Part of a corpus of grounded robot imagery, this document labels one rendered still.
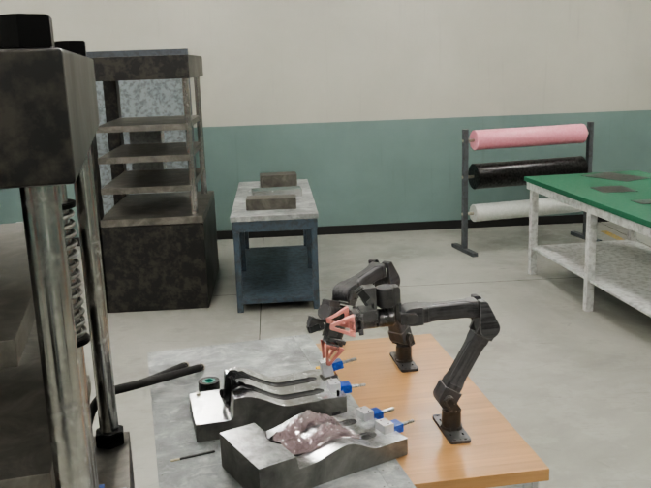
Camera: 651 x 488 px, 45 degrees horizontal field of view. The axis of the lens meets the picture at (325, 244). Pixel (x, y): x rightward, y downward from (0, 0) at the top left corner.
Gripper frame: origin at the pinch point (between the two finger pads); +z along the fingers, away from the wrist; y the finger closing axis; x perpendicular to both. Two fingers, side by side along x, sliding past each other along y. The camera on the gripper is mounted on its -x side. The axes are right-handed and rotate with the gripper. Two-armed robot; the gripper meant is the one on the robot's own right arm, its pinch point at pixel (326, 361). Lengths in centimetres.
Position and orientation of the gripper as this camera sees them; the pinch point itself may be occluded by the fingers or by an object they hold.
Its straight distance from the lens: 279.6
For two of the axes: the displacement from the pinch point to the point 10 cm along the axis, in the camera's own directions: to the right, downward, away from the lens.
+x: 9.3, 2.6, 2.5
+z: -2.8, 9.6, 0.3
